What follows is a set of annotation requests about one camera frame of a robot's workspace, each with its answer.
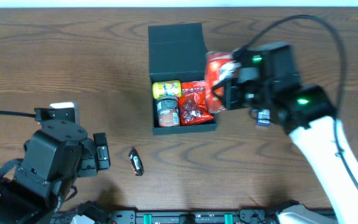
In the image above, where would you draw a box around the small blue box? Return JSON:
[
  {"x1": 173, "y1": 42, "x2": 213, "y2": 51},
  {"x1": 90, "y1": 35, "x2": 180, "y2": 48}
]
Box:
[{"x1": 256, "y1": 110, "x2": 271, "y2": 127}]

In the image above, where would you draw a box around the red Hello Panda box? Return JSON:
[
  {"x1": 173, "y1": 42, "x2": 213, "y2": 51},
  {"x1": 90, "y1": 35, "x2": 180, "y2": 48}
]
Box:
[{"x1": 204, "y1": 52, "x2": 239, "y2": 113}]

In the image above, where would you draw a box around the red candy bag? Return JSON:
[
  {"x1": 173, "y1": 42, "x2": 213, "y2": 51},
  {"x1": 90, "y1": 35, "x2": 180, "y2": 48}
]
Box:
[{"x1": 178, "y1": 81, "x2": 214, "y2": 126}]

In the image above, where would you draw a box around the black candy bar wrapper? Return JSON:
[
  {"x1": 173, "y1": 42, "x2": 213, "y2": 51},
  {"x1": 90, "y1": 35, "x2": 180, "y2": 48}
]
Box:
[{"x1": 128, "y1": 147, "x2": 144, "y2": 176}]

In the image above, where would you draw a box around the red Pringles can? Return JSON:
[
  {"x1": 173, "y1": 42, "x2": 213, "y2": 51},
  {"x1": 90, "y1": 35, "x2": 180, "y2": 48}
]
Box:
[{"x1": 156, "y1": 96, "x2": 180, "y2": 128}]

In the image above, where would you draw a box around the dark green box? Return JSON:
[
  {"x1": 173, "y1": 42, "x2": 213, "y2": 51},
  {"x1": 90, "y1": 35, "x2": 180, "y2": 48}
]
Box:
[{"x1": 147, "y1": 22, "x2": 219, "y2": 136}]

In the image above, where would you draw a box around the yellow candy bottle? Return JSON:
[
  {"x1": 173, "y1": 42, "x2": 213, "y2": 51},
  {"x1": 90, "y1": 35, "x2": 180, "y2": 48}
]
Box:
[{"x1": 152, "y1": 80, "x2": 181, "y2": 100}]

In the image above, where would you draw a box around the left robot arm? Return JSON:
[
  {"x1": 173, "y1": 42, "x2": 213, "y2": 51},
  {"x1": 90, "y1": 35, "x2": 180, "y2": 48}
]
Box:
[{"x1": 0, "y1": 107, "x2": 111, "y2": 223}]

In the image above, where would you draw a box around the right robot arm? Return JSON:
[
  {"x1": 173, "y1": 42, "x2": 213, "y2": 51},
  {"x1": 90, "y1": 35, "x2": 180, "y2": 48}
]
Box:
[{"x1": 213, "y1": 42, "x2": 358, "y2": 223}]

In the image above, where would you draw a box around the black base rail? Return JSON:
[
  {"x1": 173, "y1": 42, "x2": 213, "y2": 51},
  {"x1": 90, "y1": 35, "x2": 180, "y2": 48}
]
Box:
[{"x1": 50, "y1": 208, "x2": 337, "y2": 224}]

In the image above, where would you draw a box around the left black cable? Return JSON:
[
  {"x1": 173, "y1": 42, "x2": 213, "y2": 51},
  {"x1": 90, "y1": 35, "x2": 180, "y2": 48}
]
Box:
[{"x1": 0, "y1": 108, "x2": 37, "y2": 118}]

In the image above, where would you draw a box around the black cable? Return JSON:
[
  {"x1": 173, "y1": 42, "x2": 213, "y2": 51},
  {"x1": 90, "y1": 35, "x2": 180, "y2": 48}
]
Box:
[
  {"x1": 0, "y1": 108, "x2": 37, "y2": 118},
  {"x1": 246, "y1": 14, "x2": 358, "y2": 215}
]

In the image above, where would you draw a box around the right black cable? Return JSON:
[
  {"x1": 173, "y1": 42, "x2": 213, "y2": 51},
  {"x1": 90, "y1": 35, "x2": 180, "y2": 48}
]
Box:
[{"x1": 246, "y1": 14, "x2": 358, "y2": 215}]

